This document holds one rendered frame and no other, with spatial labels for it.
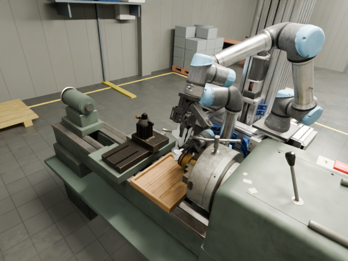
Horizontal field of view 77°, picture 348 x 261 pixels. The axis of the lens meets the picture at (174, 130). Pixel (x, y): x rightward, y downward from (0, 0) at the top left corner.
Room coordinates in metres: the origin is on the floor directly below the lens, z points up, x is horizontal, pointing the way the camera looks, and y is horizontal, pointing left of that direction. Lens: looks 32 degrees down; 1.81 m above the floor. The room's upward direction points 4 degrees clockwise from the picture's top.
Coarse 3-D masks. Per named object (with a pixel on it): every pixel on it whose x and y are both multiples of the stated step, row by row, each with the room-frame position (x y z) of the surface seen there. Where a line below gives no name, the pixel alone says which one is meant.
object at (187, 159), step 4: (184, 152) 0.93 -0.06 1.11; (180, 156) 0.89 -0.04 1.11; (184, 156) 0.89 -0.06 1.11; (188, 156) 0.88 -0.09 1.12; (192, 156) 0.88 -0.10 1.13; (180, 160) 0.88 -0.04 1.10; (184, 160) 0.87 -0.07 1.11; (188, 160) 0.86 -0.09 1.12; (192, 160) 0.87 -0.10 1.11; (196, 160) 0.87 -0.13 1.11; (180, 164) 0.87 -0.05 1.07; (184, 164) 0.85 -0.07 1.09; (192, 164) 0.85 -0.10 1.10
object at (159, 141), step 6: (132, 138) 1.20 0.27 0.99; (138, 138) 1.16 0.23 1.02; (150, 138) 1.17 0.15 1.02; (156, 138) 1.18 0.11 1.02; (144, 144) 1.13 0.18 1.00; (150, 144) 1.10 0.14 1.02; (156, 144) 1.11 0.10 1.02; (162, 144) 1.15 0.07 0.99; (150, 150) 1.10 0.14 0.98; (156, 150) 1.10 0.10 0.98
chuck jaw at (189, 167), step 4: (188, 164) 0.84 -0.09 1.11; (184, 168) 0.83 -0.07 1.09; (188, 168) 0.80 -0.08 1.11; (192, 168) 0.81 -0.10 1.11; (184, 172) 0.79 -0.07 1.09; (188, 172) 0.77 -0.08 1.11; (184, 176) 0.74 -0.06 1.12; (188, 176) 0.74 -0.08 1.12; (184, 180) 0.74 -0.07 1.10; (188, 184) 0.70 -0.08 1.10; (192, 184) 0.70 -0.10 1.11
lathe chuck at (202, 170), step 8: (208, 152) 0.78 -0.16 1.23; (224, 152) 0.78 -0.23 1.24; (200, 160) 0.75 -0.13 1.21; (208, 160) 0.74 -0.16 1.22; (216, 160) 0.74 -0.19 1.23; (200, 168) 0.72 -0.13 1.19; (208, 168) 0.71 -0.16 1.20; (192, 176) 0.71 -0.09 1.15; (200, 176) 0.69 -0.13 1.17; (208, 176) 0.68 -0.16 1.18; (200, 184) 0.67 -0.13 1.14; (192, 192) 0.68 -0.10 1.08; (200, 192) 0.66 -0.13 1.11; (192, 200) 0.70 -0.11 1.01; (200, 200) 0.65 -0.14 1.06
